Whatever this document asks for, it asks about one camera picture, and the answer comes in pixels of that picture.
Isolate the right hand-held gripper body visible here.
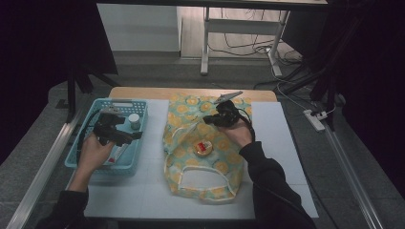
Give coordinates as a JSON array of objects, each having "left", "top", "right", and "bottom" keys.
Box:
[{"left": 213, "top": 91, "right": 244, "bottom": 129}]

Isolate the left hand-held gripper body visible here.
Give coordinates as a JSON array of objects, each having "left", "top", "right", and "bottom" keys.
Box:
[{"left": 93, "top": 106, "right": 128, "bottom": 148}]

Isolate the small white jar grey lid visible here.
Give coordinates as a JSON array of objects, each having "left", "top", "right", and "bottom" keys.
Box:
[{"left": 127, "top": 113, "right": 141, "bottom": 131}]

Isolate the light blue perforated plastic basket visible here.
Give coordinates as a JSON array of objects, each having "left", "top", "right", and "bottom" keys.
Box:
[{"left": 64, "top": 97, "right": 149, "bottom": 177}]

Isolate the red and white tube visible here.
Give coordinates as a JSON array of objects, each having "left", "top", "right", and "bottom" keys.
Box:
[{"left": 106, "top": 142, "right": 130, "bottom": 165}]

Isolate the yellow and green patterned bag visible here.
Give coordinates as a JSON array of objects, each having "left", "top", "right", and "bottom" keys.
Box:
[{"left": 161, "top": 94, "right": 254, "bottom": 204}]

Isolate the round tin with red label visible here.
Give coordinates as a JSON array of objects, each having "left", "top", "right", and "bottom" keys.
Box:
[{"left": 193, "top": 139, "right": 214, "bottom": 157}]

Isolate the person's right hand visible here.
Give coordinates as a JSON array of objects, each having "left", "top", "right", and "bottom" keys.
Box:
[{"left": 223, "top": 121, "right": 254, "bottom": 149}]

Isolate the person's left hand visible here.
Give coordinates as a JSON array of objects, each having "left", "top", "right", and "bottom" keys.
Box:
[{"left": 77, "top": 133, "right": 116, "bottom": 175}]

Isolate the black tripod stand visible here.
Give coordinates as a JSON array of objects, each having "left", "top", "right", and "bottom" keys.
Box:
[{"left": 55, "top": 63, "right": 113, "bottom": 123}]

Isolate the white foam board mat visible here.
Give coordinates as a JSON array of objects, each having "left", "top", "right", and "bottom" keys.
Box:
[{"left": 84, "top": 98, "right": 319, "bottom": 220}]

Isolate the white power strip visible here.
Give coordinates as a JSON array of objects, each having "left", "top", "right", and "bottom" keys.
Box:
[{"left": 303, "top": 109, "right": 327, "bottom": 133}]

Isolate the black metal stand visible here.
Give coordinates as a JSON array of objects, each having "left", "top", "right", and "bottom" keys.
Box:
[{"left": 280, "top": 18, "right": 367, "bottom": 132}]

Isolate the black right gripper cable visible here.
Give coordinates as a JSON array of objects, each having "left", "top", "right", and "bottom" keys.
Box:
[{"left": 237, "top": 108, "right": 257, "bottom": 142}]

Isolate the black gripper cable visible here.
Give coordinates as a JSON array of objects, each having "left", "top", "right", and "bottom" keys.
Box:
[
  {"left": 75, "top": 109, "right": 103, "bottom": 166},
  {"left": 237, "top": 108, "right": 257, "bottom": 142}
]

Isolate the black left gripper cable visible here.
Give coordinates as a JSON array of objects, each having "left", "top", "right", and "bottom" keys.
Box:
[{"left": 75, "top": 109, "right": 103, "bottom": 166}]

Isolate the black floor cable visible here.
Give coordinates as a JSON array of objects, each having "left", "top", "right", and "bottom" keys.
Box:
[{"left": 208, "top": 8, "right": 304, "bottom": 65}]

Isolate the white floor cable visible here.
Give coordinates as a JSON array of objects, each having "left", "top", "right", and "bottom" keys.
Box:
[{"left": 270, "top": 61, "right": 337, "bottom": 115}]

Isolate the aluminium floor rail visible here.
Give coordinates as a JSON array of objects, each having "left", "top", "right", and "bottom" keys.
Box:
[
  {"left": 6, "top": 108, "right": 85, "bottom": 229},
  {"left": 323, "top": 125, "right": 385, "bottom": 229}
]

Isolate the white frame desk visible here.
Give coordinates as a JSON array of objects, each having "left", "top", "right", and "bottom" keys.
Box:
[{"left": 96, "top": 0, "right": 329, "bottom": 77}]

